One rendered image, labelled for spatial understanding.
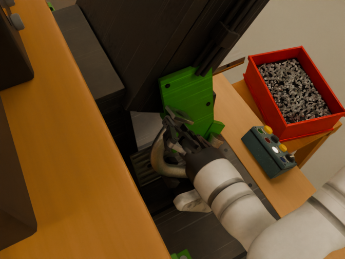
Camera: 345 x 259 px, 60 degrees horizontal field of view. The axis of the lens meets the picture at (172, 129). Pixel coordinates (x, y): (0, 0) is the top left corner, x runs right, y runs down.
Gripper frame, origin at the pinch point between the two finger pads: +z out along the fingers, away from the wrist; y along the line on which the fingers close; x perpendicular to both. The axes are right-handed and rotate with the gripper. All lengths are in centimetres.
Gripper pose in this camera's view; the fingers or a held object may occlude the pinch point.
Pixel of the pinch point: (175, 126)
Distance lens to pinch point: 61.3
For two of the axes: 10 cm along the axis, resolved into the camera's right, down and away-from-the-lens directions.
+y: -7.1, -2.2, -6.7
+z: -4.4, -6.0, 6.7
